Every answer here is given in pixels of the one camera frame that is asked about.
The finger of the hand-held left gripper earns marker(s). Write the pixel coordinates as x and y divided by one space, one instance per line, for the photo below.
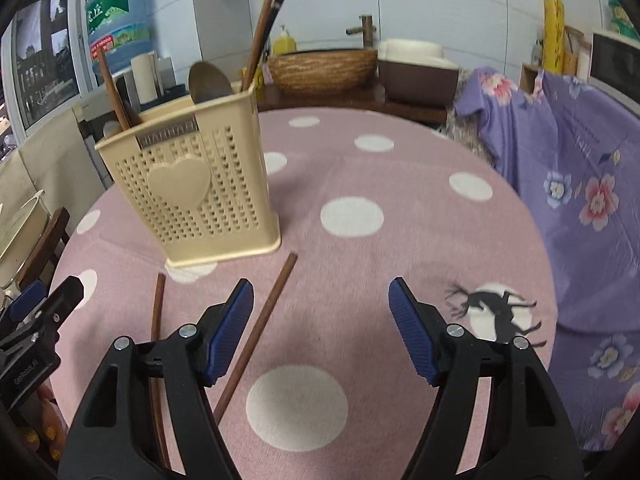
62 296
27 296

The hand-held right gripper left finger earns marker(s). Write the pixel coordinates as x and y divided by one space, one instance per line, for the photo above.
230 330

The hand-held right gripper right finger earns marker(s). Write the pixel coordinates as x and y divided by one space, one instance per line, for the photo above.
412 330

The brown wooden chopstick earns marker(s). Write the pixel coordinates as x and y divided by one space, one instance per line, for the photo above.
112 92
159 305
270 300
260 35

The beige plastic utensil holder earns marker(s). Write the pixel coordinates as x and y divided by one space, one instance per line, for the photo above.
225 200

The black chopstick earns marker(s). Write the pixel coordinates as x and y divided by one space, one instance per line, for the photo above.
277 5

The wooden chair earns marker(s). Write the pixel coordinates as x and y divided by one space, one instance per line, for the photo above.
47 245

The orange patterned dark cloth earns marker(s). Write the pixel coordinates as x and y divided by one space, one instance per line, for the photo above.
50 420

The beige cloth cover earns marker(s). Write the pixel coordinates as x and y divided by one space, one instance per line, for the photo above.
45 160

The water dispenser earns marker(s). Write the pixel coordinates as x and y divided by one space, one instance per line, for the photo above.
90 120

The purple floral cloth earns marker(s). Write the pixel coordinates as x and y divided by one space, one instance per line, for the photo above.
575 185

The beige paper roll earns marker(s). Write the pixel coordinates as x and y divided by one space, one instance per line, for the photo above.
145 77

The dark wooden counter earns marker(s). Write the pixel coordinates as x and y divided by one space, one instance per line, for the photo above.
350 101

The window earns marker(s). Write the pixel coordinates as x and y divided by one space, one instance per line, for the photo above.
45 50

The brown and white tub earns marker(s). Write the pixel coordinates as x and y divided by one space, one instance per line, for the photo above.
417 77

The woven brown sink basin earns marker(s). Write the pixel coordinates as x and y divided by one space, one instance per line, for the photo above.
322 70

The cardboard box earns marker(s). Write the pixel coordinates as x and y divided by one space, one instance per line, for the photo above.
575 50
527 77

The blue water jug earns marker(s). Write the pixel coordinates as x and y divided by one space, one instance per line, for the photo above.
117 20

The yellow soap pump bottle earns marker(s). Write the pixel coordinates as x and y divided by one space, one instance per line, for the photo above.
284 40

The bronze faucet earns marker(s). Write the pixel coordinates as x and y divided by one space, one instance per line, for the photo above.
367 27

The yellow roll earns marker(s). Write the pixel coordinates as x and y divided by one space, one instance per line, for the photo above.
554 35

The microwave oven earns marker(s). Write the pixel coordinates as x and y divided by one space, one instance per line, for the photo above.
615 65

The green printed bag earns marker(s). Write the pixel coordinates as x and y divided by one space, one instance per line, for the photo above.
620 15

